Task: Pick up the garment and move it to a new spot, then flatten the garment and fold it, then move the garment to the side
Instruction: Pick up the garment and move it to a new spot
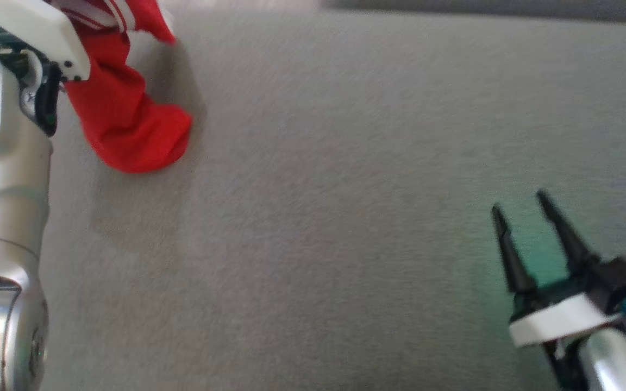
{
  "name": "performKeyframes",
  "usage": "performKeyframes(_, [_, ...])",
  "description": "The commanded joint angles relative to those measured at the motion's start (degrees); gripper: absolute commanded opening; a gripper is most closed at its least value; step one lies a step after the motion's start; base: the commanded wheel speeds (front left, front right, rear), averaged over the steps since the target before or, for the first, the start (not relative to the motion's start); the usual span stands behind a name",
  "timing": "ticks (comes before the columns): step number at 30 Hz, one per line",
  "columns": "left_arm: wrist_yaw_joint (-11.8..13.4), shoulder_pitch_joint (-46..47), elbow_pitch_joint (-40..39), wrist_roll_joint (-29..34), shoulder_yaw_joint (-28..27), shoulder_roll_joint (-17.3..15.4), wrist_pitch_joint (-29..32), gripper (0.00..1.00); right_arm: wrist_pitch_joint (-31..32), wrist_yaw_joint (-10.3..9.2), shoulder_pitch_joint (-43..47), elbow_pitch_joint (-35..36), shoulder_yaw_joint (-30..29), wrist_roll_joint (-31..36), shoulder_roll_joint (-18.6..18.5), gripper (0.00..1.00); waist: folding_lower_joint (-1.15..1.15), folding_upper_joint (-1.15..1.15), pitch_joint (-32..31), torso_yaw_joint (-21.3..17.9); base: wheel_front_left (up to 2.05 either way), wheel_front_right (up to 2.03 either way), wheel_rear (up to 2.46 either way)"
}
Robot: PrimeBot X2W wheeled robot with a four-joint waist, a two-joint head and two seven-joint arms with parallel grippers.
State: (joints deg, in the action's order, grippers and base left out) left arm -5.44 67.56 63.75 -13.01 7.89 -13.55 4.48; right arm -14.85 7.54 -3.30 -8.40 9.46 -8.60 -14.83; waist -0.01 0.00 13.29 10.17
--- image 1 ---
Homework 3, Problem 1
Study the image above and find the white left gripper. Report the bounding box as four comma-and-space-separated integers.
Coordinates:
0, 0, 91, 136

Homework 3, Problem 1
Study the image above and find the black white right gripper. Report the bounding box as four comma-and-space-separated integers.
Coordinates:
491, 189, 626, 348

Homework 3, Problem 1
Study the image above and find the large grey sofa seat cushion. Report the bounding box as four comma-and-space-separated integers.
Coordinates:
36, 0, 626, 391

